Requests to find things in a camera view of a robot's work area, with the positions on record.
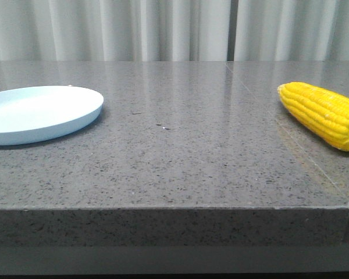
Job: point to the light blue round plate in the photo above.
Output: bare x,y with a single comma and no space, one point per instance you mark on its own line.
35,114

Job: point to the yellow corn cob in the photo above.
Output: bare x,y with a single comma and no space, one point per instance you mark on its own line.
324,112

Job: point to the white pleated curtain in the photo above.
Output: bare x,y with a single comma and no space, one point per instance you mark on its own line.
174,30

